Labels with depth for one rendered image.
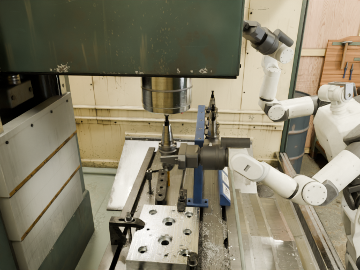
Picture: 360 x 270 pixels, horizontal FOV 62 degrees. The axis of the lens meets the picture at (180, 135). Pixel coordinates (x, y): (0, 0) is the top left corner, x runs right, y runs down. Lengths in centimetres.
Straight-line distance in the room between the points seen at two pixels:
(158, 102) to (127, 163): 120
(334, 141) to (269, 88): 34
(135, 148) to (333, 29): 254
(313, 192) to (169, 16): 69
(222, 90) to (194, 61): 120
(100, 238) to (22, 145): 84
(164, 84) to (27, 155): 48
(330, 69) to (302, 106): 228
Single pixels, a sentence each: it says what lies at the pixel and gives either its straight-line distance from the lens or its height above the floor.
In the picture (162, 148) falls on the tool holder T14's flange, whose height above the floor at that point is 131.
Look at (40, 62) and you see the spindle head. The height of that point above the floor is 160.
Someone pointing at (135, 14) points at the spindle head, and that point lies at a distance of 79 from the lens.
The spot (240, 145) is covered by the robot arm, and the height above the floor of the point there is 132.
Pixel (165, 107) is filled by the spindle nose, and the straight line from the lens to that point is 87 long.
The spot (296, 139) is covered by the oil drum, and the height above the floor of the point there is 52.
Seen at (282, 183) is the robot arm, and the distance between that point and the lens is 104.
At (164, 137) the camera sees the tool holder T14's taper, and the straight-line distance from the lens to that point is 98.
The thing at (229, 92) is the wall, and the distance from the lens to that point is 198.
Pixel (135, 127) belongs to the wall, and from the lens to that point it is 212.
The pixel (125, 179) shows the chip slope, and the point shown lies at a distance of 196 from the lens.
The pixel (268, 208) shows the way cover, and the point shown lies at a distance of 177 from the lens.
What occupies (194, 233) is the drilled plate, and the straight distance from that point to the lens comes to 113.
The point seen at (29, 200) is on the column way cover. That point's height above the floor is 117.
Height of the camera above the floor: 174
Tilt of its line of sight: 24 degrees down
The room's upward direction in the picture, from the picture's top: straight up
